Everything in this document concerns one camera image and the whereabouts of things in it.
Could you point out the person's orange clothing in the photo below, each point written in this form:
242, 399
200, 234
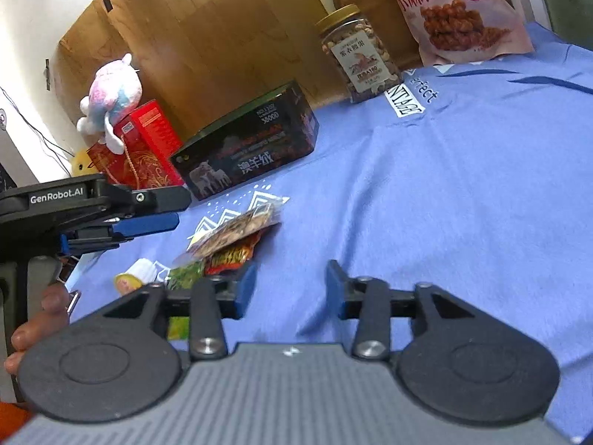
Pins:
11, 417

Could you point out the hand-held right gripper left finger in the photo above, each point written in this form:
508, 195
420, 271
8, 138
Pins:
244, 289

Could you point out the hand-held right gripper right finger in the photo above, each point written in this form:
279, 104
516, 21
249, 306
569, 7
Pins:
334, 289

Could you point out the green snack packet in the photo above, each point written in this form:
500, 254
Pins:
185, 276

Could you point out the blue printed blanket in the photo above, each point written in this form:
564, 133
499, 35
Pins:
417, 194

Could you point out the yellow plush duck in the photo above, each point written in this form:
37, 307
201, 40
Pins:
79, 162

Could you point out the red gift box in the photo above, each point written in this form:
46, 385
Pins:
143, 148

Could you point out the clear packet brown snack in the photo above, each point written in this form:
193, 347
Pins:
236, 229

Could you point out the black box sheep print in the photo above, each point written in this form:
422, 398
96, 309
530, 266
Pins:
259, 148

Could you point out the pink snack bag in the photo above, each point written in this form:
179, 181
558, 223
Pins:
458, 14

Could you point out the person's left hand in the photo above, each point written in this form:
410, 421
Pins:
34, 333

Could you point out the wooden headboard panel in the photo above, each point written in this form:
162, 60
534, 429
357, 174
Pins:
208, 32

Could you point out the clear nut jar gold lid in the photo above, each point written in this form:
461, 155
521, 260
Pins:
359, 55

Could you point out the pink blue plush toy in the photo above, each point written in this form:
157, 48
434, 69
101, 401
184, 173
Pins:
113, 95

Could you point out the red snack packet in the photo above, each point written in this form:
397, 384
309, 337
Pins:
231, 255

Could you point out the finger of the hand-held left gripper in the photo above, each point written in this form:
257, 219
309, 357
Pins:
162, 199
153, 225

